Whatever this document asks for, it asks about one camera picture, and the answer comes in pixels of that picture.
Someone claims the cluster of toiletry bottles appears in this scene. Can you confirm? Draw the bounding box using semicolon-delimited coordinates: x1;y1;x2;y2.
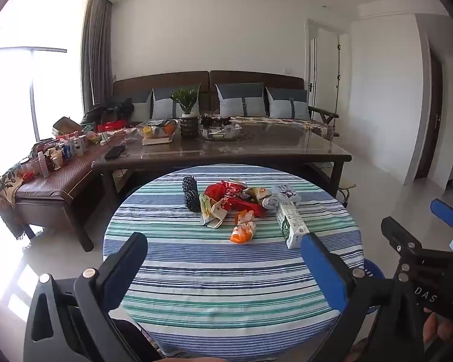
18;130;101;179

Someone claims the grey blue throw pillow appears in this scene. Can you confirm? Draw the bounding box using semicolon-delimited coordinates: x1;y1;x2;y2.
152;84;201;120
129;90;154;122
215;82;267;117
266;87;311;120

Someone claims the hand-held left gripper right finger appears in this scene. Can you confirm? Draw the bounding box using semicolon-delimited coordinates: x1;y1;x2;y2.
300;232;426;362

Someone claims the dark wooden door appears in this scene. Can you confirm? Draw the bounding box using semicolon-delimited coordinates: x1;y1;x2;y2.
414;47;445;180

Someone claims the green white milk carton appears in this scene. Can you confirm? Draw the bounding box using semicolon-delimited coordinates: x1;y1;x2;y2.
275;201;310;250

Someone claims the crushed red soda can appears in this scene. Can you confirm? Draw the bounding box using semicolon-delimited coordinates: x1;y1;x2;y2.
221;179;249;198

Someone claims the floral sofa blanket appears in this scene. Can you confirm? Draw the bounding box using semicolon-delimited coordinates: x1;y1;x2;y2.
200;114;335;141

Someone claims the black phone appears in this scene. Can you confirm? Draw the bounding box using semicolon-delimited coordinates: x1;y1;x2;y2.
103;145;126;160

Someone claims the red plastic bag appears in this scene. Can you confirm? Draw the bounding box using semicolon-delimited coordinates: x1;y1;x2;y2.
205;183;227;201

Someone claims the white door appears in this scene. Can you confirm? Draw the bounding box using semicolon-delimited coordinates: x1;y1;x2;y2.
309;19;341;122

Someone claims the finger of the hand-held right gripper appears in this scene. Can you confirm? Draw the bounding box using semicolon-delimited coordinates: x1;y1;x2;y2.
429;198;453;236
381;216;424;262

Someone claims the clear packet with dark print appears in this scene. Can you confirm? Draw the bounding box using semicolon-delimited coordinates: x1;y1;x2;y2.
270;183;301;206

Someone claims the patterned throw blanket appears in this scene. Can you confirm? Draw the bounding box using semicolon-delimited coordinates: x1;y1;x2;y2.
0;161;28;239

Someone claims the fruit bowl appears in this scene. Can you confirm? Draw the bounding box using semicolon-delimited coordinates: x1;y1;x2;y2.
141;119;178;138

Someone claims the long red snack wrapper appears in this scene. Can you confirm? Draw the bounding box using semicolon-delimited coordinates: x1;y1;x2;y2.
228;195;267;218

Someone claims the cardboard box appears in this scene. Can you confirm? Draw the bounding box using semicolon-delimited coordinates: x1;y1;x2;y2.
52;116;82;137

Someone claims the large window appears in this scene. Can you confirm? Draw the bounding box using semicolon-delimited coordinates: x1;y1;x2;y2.
0;0;90;200

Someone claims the blue plastic basket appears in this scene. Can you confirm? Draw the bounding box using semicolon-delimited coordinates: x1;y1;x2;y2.
360;257;386;316

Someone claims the green potted plant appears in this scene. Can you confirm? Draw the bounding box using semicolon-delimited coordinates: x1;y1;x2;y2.
169;87;199;116

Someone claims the dark wooden coffee table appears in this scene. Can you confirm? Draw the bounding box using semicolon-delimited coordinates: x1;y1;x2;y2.
92;124;352;251

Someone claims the green white snack packet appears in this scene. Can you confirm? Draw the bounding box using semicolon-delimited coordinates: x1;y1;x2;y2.
199;194;232;229

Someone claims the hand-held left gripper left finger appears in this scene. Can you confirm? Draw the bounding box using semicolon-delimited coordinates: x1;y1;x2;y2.
23;232;163;362

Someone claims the person's right hand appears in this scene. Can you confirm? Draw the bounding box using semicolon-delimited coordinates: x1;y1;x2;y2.
424;311;453;345

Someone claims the grey curtain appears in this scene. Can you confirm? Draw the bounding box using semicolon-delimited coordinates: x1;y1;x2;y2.
81;0;114;111

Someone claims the wooden sofa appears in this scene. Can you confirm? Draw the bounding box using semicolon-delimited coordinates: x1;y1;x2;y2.
111;70;340;142

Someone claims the white flat box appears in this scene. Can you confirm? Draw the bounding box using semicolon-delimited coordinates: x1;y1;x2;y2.
142;135;176;146

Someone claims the blue striped tablecloth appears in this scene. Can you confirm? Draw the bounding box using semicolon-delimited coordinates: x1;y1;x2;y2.
103;164;363;360

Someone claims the black spiky massage roller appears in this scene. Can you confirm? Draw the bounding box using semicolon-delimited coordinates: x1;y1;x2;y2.
182;175;201;212

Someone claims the black bag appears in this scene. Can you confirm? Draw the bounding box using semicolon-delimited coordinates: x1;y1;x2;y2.
81;97;135;126

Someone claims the orange snack packet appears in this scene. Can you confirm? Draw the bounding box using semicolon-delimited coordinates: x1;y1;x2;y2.
230;210;257;244

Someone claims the cushioned rolling stool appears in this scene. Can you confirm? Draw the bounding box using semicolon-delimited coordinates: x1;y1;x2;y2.
334;181;358;207

